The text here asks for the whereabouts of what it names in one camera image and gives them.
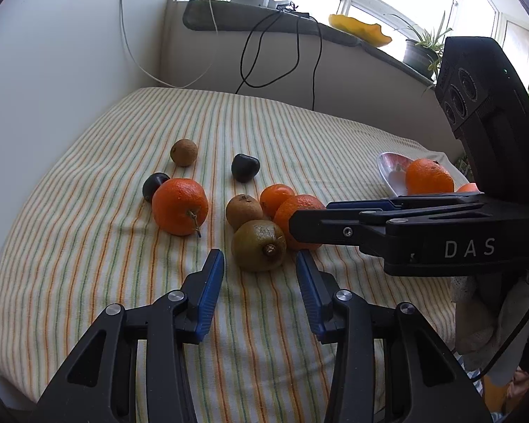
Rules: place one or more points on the mandarin with stem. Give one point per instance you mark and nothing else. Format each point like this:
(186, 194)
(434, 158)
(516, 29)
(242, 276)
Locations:
(180, 207)

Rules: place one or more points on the small dark plum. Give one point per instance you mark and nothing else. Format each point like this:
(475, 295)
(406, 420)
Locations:
(152, 184)

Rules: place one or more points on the green kiwi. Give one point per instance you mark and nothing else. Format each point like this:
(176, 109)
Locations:
(259, 246)

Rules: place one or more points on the small brown kiwi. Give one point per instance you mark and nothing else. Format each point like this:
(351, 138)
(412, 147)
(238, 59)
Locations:
(241, 209)

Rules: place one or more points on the white gloved right hand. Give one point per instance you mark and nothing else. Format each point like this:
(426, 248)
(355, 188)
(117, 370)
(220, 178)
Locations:
(488, 308)

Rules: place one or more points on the floral white plate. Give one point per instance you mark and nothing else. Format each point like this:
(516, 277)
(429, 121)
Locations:
(392, 169)

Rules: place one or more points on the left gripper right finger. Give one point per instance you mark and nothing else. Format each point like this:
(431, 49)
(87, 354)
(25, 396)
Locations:
(424, 382)

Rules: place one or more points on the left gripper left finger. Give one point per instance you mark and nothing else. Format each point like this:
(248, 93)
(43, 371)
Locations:
(96, 382)

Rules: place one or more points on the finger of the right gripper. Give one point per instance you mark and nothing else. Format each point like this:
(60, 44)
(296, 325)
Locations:
(349, 227)
(409, 202)

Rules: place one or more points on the small mandarin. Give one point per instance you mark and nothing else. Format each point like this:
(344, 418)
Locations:
(273, 197)

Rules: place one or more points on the small brown round fruit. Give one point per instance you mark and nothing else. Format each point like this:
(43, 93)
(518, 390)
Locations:
(184, 153)

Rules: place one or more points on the potted spider plant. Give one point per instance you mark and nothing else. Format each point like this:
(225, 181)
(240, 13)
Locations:
(424, 52)

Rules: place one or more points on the grey windowsill mat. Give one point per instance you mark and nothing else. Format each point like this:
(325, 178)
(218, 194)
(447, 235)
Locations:
(201, 16)

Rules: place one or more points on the medium orange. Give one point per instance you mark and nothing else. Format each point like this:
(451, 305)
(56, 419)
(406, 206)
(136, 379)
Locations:
(468, 187)

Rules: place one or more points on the large orange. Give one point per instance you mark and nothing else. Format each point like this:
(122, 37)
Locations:
(425, 176)

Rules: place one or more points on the yellow bowl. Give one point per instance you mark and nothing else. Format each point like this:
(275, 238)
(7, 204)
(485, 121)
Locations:
(370, 33)

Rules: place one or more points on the striped tablecloth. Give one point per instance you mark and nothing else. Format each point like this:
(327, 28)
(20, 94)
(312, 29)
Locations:
(86, 238)

